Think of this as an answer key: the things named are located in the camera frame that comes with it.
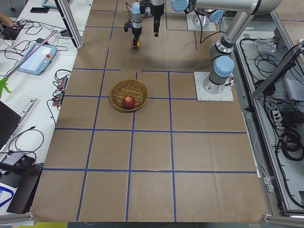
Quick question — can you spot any red yellow apple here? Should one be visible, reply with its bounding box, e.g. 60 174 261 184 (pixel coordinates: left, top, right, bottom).
131 40 141 49

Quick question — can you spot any blue teach pendant tablet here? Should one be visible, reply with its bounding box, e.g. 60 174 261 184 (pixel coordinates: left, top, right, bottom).
18 44 57 75

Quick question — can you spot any dark red apple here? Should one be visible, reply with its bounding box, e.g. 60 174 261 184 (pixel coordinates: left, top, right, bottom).
123 95 135 109

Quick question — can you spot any black laptop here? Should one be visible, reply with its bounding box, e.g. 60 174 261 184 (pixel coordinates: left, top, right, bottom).
0 102 21 149

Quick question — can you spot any black smartphone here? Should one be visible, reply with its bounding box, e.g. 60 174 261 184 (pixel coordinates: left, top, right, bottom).
30 7 49 13

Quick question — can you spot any woven wicker basket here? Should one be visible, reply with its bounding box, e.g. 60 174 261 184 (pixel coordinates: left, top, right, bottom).
110 79 148 113

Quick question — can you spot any aluminium frame post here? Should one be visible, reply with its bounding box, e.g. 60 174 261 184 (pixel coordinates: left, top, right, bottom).
55 0 84 49

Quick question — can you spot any white keyboard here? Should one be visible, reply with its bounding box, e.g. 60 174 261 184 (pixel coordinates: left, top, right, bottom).
12 95 37 121

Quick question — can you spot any green hand pointer stick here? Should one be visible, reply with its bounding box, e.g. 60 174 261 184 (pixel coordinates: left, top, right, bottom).
0 30 57 95

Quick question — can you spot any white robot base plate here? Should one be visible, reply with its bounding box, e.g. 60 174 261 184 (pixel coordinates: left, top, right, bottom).
194 72 234 102

